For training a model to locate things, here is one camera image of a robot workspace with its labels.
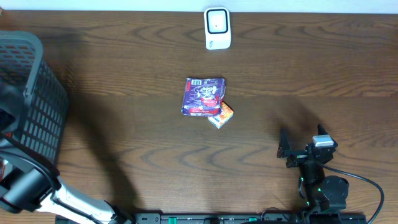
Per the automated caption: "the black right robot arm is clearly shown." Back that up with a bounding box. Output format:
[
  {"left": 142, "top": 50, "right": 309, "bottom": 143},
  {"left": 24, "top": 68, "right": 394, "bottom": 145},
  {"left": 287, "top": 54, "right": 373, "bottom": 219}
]
[{"left": 277, "top": 124, "right": 349, "bottom": 224}]

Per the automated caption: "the grey plastic mesh basket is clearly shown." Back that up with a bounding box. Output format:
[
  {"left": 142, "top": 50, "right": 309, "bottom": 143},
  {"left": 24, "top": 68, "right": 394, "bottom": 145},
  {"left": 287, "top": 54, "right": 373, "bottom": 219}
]
[{"left": 1, "top": 30, "right": 69, "bottom": 164}]

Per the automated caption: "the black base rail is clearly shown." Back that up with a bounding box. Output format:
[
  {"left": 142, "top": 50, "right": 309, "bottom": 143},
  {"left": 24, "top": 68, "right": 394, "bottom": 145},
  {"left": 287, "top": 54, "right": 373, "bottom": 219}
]
[{"left": 134, "top": 210, "right": 367, "bottom": 224}]

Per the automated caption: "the small orange box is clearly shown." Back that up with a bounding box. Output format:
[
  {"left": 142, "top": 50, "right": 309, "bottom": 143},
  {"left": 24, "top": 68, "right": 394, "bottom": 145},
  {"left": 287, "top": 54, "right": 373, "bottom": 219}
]
[{"left": 208, "top": 102, "right": 234, "bottom": 129}]

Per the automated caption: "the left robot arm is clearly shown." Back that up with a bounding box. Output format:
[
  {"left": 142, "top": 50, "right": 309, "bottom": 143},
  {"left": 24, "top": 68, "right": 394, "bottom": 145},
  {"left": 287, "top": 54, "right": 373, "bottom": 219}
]
[{"left": 1, "top": 134, "right": 136, "bottom": 224}]

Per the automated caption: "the white barcode scanner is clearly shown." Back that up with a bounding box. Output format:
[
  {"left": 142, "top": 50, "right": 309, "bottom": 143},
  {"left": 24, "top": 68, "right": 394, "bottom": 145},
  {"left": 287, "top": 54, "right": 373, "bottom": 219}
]
[{"left": 203, "top": 7, "right": 231, "bottom": 50}]

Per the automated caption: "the purple snack bag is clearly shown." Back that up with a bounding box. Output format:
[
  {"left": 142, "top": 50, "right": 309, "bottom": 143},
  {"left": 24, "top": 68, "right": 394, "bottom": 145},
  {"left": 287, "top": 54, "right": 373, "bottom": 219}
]
[{"left": 181, "top": 78, "right": 226, "bottom": 117}]

